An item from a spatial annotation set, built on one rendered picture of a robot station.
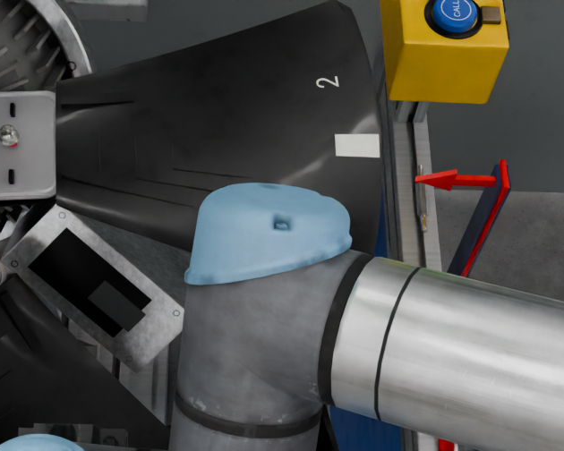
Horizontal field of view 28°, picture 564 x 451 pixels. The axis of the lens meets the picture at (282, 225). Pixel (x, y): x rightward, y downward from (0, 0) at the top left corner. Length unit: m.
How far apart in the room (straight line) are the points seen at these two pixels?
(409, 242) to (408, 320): 0.67
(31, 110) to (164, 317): 0.22
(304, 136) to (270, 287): 0.30
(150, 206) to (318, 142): 0.13
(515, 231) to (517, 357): 1.75
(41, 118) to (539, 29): 1.14
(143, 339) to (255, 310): 0.44
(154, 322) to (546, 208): 1.44
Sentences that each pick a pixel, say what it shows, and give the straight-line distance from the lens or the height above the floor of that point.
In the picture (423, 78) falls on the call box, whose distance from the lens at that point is 1.08.
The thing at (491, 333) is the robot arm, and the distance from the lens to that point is 0.49.
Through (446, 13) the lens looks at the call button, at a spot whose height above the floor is 1.08.
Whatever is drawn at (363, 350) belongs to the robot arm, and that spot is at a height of 1.40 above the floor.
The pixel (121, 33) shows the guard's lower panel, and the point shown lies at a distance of 1.79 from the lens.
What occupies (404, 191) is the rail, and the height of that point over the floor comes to 0.86.
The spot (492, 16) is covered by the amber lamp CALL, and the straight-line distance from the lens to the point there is 1.07.
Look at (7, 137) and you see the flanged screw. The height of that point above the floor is 1.21.
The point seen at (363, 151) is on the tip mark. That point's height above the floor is 1.20.
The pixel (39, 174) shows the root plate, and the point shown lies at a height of 1.20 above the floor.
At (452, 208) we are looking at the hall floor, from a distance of 2.23.
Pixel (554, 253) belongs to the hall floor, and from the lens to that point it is 2.24.
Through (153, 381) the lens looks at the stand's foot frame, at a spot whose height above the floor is 0.07.
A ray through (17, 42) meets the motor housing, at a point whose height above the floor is 1.15.
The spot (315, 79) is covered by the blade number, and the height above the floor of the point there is 1.21.
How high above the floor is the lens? 1.86
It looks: 60 degrees down
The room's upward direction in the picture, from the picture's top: 9 degrees clockwise
